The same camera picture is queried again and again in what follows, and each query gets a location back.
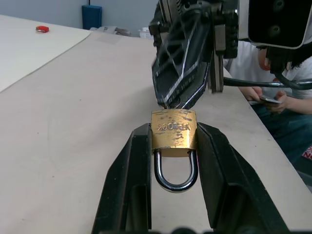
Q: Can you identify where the white crumpled clutter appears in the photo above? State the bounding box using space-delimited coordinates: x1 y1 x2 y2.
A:
90 25 134 38

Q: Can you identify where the large white paper sheet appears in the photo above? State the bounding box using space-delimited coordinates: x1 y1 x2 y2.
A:
0 14 94 93

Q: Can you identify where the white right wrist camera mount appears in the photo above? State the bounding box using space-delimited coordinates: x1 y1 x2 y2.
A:
237 0 312 50

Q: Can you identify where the person's right hand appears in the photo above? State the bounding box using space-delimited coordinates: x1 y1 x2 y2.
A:
243 86 264 102

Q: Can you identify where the white plastic basket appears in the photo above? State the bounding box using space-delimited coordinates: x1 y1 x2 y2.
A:
138 26 154 39

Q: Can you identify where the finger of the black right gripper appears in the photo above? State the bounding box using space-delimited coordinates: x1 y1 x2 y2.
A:
179 14 215 110
151 14 203 108

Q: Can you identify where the person's left hand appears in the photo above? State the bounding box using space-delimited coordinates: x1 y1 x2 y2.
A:
267 90 293 115

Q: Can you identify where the red and white printed bag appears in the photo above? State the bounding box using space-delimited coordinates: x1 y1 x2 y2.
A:
301 145 312 160

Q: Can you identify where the blue box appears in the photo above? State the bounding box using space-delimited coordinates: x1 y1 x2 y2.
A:
81 4 103 31

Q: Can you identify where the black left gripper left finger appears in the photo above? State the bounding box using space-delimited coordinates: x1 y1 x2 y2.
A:
92 122 154 234

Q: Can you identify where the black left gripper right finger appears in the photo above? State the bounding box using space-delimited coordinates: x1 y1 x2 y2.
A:
196 121 290 232

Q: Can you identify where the black robot wrist cable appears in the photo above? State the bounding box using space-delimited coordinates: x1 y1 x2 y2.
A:
223 46 312 90

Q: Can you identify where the dark smartphone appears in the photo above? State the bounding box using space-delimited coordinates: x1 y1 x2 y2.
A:
258 95 282 105

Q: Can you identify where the brass padlock with steel shackle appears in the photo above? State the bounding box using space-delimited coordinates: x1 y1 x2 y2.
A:
150 109 199 194

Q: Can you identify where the silver padlock key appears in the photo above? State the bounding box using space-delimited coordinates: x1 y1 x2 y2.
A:
168 97 182 110

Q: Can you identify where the seated person in white shirt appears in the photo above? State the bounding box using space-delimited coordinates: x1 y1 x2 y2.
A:
223 36 312 169

